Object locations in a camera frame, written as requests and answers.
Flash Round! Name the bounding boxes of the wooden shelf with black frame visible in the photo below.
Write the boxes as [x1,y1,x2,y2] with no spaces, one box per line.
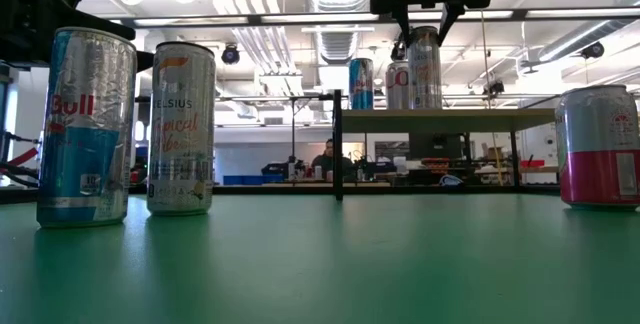
[331,88,557,202]

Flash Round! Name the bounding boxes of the blue silver Red Bull can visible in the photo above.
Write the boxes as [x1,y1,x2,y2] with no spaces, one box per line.
[36,26,138,229]
[348,57,375,111]

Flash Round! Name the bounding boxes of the thin yellow cord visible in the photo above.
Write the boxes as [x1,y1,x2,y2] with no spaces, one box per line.
[474,0,504,187]

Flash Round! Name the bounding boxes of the green table mat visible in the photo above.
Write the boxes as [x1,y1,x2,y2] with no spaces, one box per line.
[0,192,640,324]

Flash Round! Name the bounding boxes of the silver Diet Coke can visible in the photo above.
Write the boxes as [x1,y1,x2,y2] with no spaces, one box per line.
[384,61,412,111]

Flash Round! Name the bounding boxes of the blue storage bins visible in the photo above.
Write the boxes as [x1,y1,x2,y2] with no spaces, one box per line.
[222,174,284,186]

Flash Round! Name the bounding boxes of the person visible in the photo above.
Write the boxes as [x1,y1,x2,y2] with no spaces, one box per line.
[310,138,356,181]

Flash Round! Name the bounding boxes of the pink white Spindrift can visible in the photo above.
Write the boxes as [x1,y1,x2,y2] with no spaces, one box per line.
[554,84,640,211]

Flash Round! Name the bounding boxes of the white Celsius can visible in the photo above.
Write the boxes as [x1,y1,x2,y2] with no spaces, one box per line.
[407,25,444,111]
[146,41,217,217]

